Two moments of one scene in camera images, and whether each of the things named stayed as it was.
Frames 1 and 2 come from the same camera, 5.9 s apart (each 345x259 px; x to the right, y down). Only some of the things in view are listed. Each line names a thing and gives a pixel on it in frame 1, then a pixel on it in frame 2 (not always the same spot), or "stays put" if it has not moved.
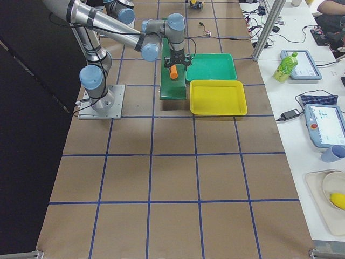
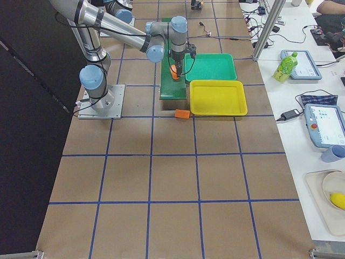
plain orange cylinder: [173, 74] to [182, 114]
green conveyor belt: [171, 88] stays put
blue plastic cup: [333, 154] stays put
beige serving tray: [335, 217] stays put
